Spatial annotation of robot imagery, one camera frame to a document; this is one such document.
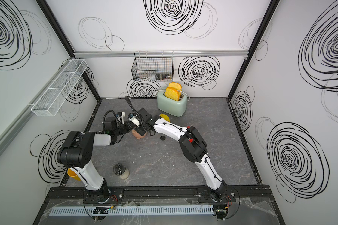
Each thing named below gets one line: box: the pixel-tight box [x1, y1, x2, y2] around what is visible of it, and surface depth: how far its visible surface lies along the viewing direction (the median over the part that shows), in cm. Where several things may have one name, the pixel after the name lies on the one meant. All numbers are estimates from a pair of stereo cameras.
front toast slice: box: [165, 86, 182, 102], surface depth 99 cm
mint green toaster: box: [156, 90, 188, 117], surface depth 104 cm
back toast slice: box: [168, 82, 183, 93], surface depth 101 cm
